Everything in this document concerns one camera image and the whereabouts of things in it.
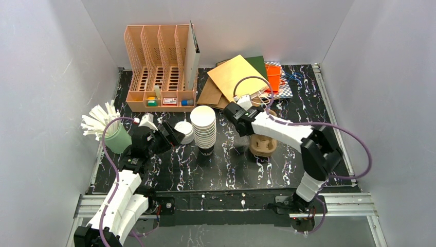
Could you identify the green cup holder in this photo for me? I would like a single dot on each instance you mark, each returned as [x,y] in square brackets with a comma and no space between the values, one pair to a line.
[117,140]

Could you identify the white wrapped straws bundle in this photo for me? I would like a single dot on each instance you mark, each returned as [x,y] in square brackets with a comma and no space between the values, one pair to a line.
[98,118]

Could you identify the orange paper bag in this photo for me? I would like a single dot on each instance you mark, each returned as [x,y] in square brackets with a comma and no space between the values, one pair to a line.
[274,76]

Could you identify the dark green paper bag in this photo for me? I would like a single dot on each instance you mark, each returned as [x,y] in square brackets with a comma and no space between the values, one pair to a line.
[258,64]

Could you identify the blue cap small item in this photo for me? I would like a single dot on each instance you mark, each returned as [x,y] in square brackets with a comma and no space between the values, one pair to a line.
[187,102]

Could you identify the stack of white lids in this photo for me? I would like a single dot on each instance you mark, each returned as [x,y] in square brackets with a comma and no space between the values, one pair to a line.
[185,128]

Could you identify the cardboard two-cup carrier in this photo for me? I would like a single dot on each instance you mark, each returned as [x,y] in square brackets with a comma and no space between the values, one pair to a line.
[261,145]

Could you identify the green yellow small item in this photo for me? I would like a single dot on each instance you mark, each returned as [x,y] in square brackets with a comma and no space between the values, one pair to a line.
[152,101]

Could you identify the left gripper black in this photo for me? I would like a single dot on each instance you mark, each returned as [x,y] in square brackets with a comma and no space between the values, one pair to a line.
[166,135]

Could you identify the stack of paper cups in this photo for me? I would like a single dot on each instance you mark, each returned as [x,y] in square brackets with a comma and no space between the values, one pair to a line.
[203,120]

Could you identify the pink desk file organizer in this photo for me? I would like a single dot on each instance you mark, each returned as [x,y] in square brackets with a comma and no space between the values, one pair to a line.
[157,54]

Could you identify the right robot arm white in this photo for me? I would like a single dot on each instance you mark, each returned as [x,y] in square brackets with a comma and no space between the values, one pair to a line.
[316,142]

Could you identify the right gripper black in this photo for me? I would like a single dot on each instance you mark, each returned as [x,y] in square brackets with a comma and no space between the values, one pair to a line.
[233,113]

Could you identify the red white small box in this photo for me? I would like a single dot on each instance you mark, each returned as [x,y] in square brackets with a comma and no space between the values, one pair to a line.
[169,101]

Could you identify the tan paper bag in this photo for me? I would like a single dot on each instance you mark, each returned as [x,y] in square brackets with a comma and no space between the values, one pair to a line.
[246,86]

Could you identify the brown kraft paper bag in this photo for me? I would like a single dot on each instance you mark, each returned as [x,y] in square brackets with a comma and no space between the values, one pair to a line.
[212,96]

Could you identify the white folder in organizer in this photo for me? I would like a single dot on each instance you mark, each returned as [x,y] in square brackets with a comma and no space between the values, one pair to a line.
[192,57]

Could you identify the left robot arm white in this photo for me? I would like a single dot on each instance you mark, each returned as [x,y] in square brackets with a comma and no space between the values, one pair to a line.
[127,199]

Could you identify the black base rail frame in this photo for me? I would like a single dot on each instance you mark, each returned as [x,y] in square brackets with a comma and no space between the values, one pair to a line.
[343,216]

